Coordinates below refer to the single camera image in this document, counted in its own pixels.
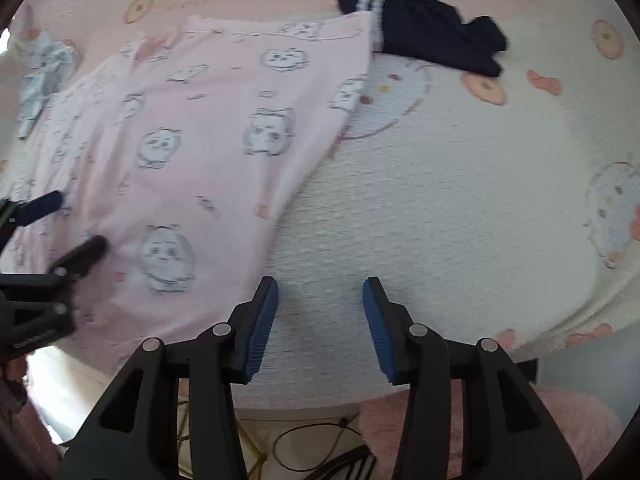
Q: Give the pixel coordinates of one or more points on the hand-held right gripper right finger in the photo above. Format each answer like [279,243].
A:
[377,330]

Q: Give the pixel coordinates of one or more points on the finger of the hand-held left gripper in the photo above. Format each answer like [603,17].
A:
[37,207]
[82,255]

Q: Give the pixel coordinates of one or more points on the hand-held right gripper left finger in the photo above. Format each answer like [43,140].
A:
[262,330]

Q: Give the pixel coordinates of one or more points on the pink printed pajama pants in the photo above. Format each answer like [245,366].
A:
[200,160]

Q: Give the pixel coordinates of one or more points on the person's left fluffy pink leg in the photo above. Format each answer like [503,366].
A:
[12,400]

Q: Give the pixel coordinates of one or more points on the person's fluffy pink leg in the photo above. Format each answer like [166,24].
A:
[12,400]
[550,430]

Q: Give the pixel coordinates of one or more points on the white blue-trimmed pajama garment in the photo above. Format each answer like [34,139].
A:
[45,70]

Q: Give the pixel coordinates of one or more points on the pink cat printed blanket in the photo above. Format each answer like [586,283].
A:
[450,185]

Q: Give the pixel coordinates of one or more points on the person's right fluffy pink leg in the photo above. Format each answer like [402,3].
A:
[550,430]

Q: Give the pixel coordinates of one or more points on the navy shorts with white stripes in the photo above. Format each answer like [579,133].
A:
[430,30]

